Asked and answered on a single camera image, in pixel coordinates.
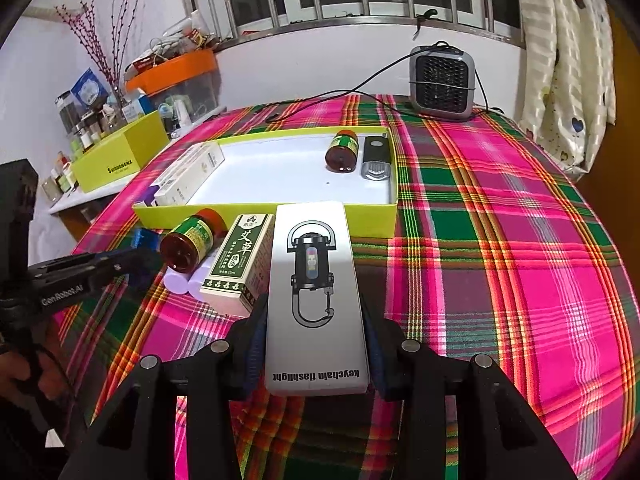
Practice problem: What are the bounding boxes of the pile of assorted packets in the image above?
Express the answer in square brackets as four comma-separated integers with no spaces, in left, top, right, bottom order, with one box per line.
[127,10,221,68]

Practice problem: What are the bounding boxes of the small grey heater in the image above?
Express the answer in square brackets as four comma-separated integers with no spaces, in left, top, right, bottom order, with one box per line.
[409,44,476,122]

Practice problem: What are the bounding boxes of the wooden wardrobe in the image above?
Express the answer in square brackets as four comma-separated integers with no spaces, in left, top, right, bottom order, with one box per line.
[607,15,640,211]

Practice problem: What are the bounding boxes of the clear bin orange lid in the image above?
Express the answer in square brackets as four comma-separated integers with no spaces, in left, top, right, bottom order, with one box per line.
[125,51,222,121]

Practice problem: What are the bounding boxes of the white purple medicine box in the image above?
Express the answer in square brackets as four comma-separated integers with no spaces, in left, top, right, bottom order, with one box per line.
[144,157,191,209]

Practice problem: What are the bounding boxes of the small black box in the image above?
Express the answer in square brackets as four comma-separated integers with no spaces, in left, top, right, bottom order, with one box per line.
[361,136,392,181]

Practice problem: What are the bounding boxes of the yellow-green box lid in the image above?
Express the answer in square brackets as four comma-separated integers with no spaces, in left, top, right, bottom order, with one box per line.
[71,109,171,195]

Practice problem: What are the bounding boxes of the white flashlight box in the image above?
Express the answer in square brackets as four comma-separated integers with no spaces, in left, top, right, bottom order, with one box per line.
[265,201,371,397]

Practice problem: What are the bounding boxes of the cream white carton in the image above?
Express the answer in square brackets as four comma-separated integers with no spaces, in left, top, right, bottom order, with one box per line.
[156,141,227,207]

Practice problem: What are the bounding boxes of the green white carton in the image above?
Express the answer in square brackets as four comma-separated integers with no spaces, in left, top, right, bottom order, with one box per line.
[200,213,277,317]

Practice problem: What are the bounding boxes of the brown bottle green label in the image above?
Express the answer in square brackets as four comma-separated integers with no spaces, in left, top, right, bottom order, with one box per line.
[160,208,227,275]
[324,130,362,173]

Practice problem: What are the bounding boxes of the yellow-green tray box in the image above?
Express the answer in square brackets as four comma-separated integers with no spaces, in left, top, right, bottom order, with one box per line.
[132,127,399,238]

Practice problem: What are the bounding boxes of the dotted cream curtain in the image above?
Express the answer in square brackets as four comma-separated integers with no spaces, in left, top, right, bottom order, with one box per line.
[512,0,618,183]

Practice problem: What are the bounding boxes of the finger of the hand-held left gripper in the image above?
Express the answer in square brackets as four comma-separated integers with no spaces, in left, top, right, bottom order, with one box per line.
[27,246,165,290]

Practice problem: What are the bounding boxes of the metal window grille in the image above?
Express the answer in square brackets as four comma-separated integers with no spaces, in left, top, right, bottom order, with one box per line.
[177,0,526,51]

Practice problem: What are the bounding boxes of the blue white box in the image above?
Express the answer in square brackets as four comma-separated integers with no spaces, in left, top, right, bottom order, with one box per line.
[70,67,112,108]

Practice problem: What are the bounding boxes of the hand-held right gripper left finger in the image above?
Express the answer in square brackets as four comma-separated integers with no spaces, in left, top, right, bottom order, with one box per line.
[57,305,271,480]

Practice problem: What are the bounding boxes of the black power cable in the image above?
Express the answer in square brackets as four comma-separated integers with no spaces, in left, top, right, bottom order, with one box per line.
[265,40,507,122]

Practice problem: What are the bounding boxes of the small blue plastic item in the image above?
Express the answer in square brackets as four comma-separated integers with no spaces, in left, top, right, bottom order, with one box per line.
[131,228,161,251]

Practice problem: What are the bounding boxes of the pink green plaid tablecloth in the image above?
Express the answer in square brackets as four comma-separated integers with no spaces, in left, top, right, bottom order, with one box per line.
[54,94,637,480]

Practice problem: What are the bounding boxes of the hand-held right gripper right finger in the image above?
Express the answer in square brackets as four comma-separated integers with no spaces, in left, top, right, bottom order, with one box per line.
[361,305,571,480]

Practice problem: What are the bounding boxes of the pink bud branches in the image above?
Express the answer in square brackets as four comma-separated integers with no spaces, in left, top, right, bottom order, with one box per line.
[54,0,153,106]

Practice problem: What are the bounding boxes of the white blue carton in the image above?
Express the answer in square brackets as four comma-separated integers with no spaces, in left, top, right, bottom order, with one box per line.
[121,94,153,122]

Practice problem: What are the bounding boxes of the lavender cosmetic tube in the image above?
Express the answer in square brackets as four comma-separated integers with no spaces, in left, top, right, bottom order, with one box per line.
[165,266,193,296]
[187,260,213,300]

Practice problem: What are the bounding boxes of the cluster of small jars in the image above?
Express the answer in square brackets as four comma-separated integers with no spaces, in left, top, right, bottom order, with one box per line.
[41,87,131,201]

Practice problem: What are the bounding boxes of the person's left hand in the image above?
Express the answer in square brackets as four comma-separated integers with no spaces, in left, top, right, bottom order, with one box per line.
[0,349,29,392]

